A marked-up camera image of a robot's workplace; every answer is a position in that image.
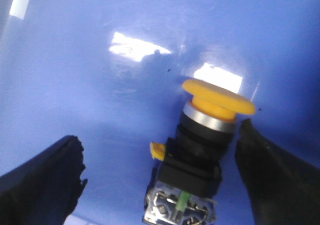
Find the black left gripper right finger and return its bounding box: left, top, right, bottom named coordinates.
left=235, top=118, right=320, bottom=225

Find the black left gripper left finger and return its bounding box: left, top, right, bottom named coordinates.
left=0, top=135, right=88, bottom=225

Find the yellow mushroom push button switch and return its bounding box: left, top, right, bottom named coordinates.
left=142, top=78, right=256, bottom=225

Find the blue plastic tray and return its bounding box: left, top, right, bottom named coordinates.
left=0, top=0, right=320, bottom=225

